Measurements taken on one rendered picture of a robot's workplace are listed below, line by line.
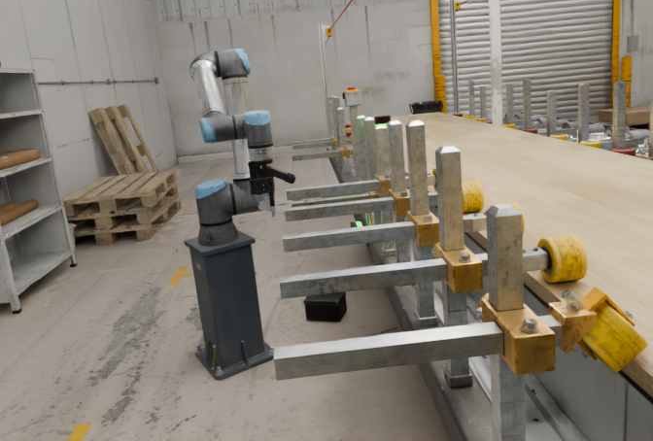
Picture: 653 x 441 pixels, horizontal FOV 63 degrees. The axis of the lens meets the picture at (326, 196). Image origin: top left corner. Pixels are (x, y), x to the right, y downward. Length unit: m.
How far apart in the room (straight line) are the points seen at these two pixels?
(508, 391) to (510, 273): 0.17
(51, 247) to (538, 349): 4.35
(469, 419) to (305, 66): 8.85
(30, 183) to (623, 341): 4.37
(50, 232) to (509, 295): 4.27
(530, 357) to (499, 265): 0.12
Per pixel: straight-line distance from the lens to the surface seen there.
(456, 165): 0.94
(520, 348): 0.69
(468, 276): 0.92
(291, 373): 0.69
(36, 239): 4.81
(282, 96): 9.61
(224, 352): 2.58
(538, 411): 1.18
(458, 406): 1.04
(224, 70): 2.44
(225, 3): 9.77
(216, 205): 2.41
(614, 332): 0.76
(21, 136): 4.67
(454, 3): 4.67
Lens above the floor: 1.29
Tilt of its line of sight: 13 degrees down
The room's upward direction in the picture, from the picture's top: 6 degrees counter-clockwise
